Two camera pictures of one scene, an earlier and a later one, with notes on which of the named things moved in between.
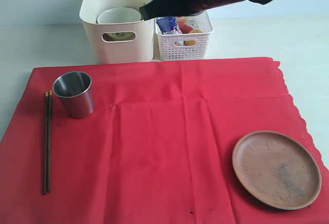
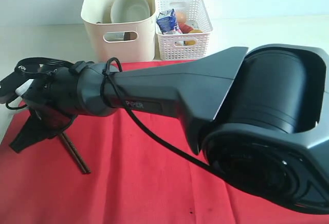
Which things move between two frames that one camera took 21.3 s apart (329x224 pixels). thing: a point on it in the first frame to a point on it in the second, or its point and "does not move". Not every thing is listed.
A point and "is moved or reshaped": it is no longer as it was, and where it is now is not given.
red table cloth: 158,147 does not move
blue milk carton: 167,24 does not move
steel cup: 74,89 is moved or reshaped
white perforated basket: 188,46 does not move
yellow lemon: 192,42 does not move
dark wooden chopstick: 44,166 to 72,153
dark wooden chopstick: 50,117 to 85,166
